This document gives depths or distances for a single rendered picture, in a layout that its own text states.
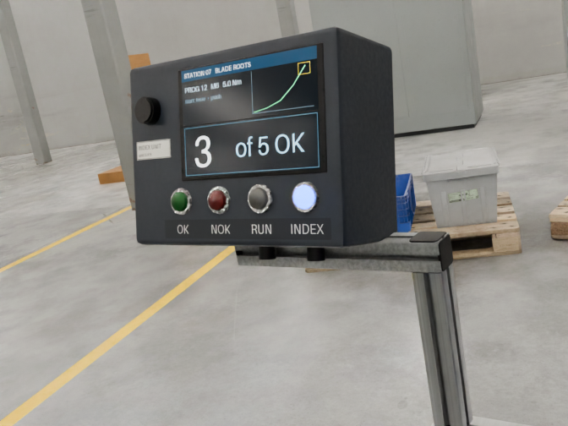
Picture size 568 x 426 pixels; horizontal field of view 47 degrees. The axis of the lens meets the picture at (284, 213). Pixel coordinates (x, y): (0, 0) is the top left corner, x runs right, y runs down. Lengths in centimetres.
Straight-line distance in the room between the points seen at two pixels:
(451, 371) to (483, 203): 310
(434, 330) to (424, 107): 750
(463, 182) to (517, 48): 948
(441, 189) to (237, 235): 311
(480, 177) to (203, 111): 310
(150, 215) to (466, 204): 312
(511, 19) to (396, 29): 521
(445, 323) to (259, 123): 25
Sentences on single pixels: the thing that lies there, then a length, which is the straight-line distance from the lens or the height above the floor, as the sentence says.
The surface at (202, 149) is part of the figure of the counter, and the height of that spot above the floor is 117.
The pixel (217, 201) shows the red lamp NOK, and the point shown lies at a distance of 63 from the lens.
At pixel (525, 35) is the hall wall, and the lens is 1305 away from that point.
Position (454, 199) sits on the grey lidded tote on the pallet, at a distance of 372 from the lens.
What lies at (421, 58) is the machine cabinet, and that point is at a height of 90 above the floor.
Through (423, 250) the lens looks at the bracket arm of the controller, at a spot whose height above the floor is 105.
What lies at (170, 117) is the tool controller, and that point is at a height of 120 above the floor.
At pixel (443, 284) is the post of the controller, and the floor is 101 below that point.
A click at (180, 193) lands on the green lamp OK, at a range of 66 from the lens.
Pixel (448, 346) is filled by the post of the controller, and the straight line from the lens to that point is 64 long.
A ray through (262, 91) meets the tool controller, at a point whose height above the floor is 121.
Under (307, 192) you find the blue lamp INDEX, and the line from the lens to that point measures 57.
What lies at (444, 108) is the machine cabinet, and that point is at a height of 28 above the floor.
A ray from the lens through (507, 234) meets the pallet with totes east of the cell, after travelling 365.
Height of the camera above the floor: 124
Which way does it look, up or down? 13 degrees down
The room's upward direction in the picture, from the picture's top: 11 degrees counter-clockwise
